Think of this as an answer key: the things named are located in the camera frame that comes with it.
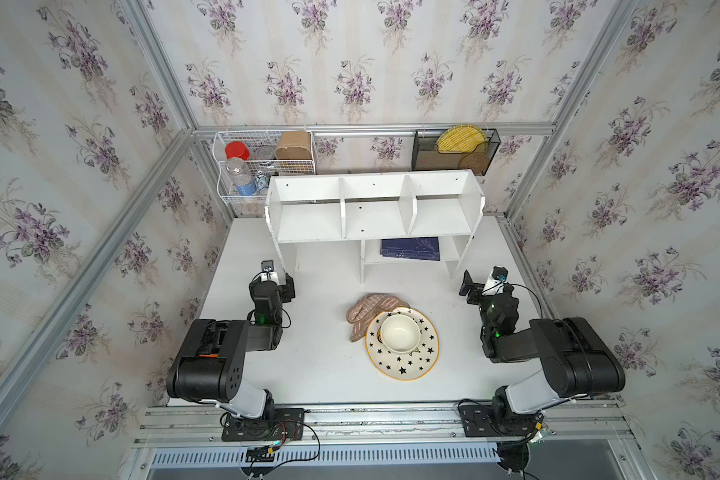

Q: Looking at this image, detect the red lidded jar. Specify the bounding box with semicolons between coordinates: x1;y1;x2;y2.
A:
224;141;251;161

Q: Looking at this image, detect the white wooden bookshelf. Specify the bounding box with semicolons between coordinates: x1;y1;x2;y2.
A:
264;170;486;276

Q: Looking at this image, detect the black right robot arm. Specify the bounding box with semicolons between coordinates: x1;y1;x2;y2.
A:
459;266;626;420

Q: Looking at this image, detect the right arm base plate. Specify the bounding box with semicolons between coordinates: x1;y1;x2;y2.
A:
456;400;544;438

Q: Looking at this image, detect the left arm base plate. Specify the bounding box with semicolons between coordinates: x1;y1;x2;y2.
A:
220;407;305;442

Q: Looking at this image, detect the star patterned plate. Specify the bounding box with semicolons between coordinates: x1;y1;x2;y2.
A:
364;307;440;381

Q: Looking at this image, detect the cream ceramic bowl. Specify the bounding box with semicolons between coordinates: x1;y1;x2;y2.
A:
377;313;421;354

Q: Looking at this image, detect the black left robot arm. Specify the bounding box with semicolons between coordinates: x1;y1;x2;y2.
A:
166;266;295;425

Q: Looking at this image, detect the round cork coaster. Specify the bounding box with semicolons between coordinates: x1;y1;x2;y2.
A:
458;152;491;176

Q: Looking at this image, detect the dark blue book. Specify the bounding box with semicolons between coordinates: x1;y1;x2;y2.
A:
380;237;440;261

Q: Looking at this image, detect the black mesh basket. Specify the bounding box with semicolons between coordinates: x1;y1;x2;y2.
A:
411;129;501;171

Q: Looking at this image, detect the yellow woven fan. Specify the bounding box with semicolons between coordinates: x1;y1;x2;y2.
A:
435;125;488;154

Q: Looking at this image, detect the clear plastic bottle blue label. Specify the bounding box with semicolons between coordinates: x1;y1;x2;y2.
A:
224;157;257;197

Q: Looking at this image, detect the white wire basket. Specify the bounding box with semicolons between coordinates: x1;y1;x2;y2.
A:
211;129;316;205

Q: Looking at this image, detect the brown paper box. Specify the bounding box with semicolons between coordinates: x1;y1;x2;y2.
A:
275;131;313;161

